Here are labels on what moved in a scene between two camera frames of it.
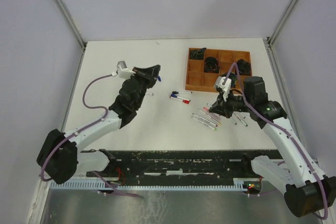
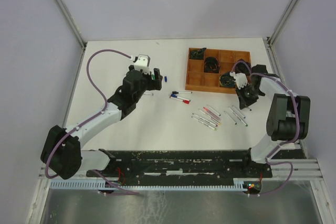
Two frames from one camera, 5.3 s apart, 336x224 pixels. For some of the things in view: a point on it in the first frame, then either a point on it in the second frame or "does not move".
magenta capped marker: x=205 y=120 does not move
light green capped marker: x=206 y=124 does not move
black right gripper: x=221 y=107 → x=244 y=102
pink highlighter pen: x=211 y=114 does not move
